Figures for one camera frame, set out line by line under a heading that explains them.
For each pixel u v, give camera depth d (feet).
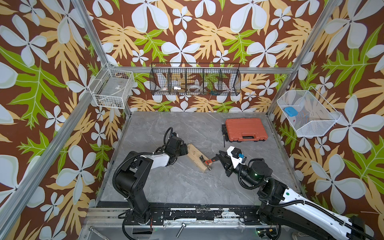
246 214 2.47
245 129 3.44
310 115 2.67
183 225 2.31
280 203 1.68
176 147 2.52
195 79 3.20
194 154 3.06
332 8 2.26
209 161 2.84
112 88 2.80
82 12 2.27
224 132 3.52
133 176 1.56
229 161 1.91
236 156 1.79
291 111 2.84
